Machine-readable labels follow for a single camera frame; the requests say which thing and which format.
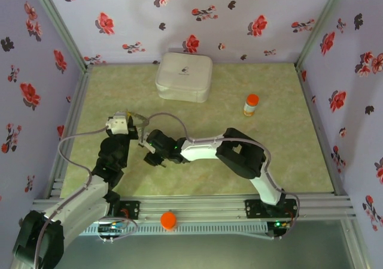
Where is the orange round button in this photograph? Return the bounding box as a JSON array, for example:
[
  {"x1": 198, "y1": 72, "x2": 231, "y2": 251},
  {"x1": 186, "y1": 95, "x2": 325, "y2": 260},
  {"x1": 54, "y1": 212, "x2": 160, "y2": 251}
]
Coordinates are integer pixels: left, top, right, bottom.
[{"x1": 160, "y1": 211, "x2": 178, "y2": 230}]

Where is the white square zip case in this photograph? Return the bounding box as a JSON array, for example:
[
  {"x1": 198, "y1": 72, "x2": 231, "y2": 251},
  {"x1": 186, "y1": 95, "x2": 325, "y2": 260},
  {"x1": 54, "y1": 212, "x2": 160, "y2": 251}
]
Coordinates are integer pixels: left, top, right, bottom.
[{"x1": 154, "y1": 52, "x2": 214, "y2": 104}]

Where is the small circuit board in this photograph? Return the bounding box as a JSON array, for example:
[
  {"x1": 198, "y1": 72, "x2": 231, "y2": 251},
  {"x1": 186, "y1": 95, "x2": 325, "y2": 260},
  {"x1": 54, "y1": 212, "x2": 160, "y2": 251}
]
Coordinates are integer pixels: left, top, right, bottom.
[
  {"x1": 269, "y1": 219, "x2": 293, "y2": 231},
  {"x1": 98, "y1": 223, "x2": 126, "y2": 234}
]

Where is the pill bottle with orange cap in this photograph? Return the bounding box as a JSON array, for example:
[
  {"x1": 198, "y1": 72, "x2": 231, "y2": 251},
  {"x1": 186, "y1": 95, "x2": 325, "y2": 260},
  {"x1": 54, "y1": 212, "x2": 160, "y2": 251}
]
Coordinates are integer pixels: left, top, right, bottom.
[{"x1": 242, "y1": 93, "x2": 260, "y2": 117}]

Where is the aluminium side rail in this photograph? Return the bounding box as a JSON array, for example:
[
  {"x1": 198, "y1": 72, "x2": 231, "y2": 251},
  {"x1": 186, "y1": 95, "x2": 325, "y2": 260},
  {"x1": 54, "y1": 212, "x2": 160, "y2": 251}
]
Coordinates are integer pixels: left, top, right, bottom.
[
  {"x1": 294, "y1": 65, "x2": 349, "y2": 197},
  {"x1": 47, "y1": 65, "x2": 93, "y2": 198}
]

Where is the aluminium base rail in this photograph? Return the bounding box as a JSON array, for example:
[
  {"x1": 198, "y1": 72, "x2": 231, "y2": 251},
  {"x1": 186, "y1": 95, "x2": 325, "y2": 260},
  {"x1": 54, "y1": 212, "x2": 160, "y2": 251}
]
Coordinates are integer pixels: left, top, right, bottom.
[{"x1": 31, "y1": 192, "x2": 358, "y2": 223}]

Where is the thin grey base wire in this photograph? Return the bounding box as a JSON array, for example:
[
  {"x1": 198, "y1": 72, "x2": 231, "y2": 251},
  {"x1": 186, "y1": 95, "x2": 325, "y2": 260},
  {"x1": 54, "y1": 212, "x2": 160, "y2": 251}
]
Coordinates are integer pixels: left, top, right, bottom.
[
  {"x1": 268, "y1": 213, "x2": 302, "y2": 240},
  {"x1": 98, "y1": 216, "x2": 139, "y2": 243}
]

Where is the grey perforated cable duct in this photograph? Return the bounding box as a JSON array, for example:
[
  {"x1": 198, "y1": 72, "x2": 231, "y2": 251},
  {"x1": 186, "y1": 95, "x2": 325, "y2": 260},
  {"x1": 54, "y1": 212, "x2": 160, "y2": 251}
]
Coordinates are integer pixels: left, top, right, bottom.
[{"x1": 79, "y1": 222, "x2": 269, "y2": 237}]

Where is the aluminium frame post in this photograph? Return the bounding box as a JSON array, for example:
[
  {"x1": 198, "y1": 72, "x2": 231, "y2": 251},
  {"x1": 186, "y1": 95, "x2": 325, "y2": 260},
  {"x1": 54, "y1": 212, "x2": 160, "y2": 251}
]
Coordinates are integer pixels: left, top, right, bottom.
[
  {"x1": 294, "y1": 0, "x2": 351, "y2": 72},
  {"x1": 336, "y1": 217, "x2": 372, "y2": 269},
  {"x1": 28, "y1": 0, "x2": 92, "y2": 72}
]

